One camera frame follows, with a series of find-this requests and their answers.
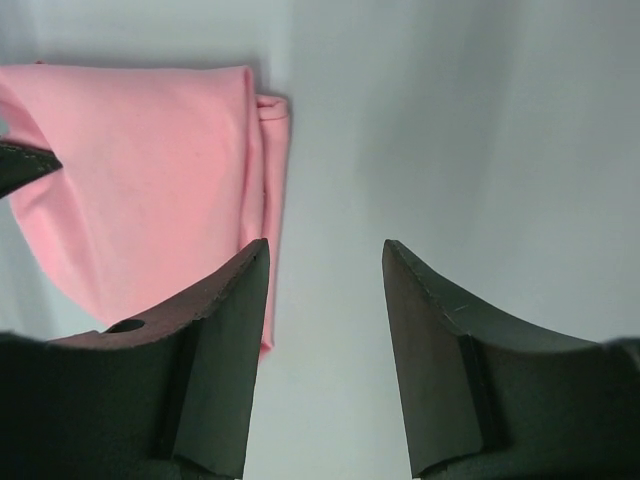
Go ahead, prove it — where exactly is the pink t shirt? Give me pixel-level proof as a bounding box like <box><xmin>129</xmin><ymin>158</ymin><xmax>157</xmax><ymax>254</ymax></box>
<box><xmin>1</xmin><ymin>64</ymin><xmax>290</xmax><ymax>325</ymax></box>

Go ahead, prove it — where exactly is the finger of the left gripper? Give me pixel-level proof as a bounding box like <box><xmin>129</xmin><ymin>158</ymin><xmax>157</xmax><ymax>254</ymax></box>
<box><xmin>0</xmin><ymin>141</ymin><xmax>63</xmax><ymax>198</ymax></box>

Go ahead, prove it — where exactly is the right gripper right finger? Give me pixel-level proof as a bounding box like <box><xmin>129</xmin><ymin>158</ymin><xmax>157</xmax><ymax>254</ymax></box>
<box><xmin>382</xmin><ymin>240</ymin><xmax>639</xmax><ymax>479</ymax></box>

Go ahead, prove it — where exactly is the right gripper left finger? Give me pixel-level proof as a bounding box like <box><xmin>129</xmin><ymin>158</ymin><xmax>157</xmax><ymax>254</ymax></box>
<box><xmin>1</xmin><ymin>239</ymin><xmax>270</xmax><ymax>479</ymax></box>

